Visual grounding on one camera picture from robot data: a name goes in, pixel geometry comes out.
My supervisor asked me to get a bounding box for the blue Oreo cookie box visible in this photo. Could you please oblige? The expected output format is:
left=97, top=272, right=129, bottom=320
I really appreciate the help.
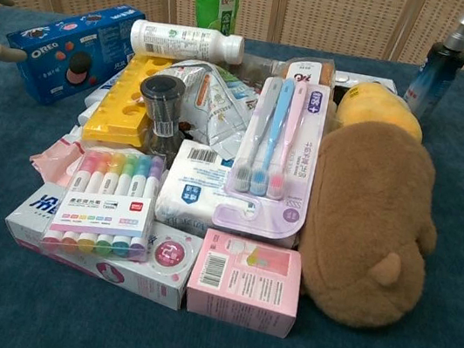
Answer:
left=0, top=0, right=148, bottom=119

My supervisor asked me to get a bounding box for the white toothpaste box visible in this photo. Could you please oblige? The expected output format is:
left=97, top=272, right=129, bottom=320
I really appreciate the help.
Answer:
left=0, top=175, right=209, bottom=313

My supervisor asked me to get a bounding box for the white plastic device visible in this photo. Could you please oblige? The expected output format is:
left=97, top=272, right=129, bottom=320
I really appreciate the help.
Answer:
left=331, top=70, right=400, bottom=99

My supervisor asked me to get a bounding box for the pink cardboard box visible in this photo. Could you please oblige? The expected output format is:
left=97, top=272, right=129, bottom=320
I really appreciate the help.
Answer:
left=181, top=226, right=309, bottom=341

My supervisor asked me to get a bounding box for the white plastic tube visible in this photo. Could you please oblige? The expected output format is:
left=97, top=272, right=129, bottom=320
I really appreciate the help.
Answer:
left=76, top=82, right=113, bottom=131

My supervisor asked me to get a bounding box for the yellow plastic holed tray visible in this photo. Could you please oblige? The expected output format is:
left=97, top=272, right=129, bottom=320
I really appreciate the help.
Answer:
left=80, top=45, right=176, bottom=154

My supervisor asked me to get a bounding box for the pink plastic bag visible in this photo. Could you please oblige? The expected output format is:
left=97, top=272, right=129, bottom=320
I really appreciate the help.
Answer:
left=25, top=128, right=88, bottom=191

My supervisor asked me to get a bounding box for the white plastic bottle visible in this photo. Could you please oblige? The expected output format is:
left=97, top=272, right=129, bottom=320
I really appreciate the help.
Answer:
left=126, top=17, right=248, bottom=72

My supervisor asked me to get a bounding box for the black-capped glass grinder bottle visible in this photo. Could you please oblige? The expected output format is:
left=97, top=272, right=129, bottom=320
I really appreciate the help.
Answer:
left=128, top=72, right=194, bottom=171

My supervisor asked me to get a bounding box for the pastel highlighter pen set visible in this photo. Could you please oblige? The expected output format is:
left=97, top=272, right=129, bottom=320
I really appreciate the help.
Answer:
left=38, top=136, right=169, bottom=266

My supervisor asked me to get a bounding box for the crumpled silver snack pouch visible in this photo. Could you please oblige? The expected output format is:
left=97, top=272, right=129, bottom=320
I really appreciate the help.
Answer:
left=147, top=54, right=265, bottom=164

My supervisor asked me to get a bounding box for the white tissue pack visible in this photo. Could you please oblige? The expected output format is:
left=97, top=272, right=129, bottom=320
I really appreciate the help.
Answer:
left=151, top=135, right=313, bottom=254

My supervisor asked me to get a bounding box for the three-toothbrush blister pack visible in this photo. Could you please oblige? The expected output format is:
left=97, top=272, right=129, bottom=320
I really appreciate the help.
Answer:
left=210, top=68, right=334, bottom=245

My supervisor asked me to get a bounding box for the orange snack packet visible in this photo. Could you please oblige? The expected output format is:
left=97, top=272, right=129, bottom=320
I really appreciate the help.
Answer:
left=280, top=53, right=338, bottom=90

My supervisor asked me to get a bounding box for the yellow plush toy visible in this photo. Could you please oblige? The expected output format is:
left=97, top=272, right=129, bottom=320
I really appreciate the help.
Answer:
left=334, top=77, right=431, bottom=144

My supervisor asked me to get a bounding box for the brown plush toy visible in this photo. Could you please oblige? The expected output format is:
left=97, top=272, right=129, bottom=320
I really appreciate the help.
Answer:
left=286, top=111, right=455, bottom=339

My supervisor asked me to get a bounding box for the blue pump dispenser bottle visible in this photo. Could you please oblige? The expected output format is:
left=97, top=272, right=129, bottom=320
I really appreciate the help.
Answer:
left=401, top=5, right=464, bottom=127

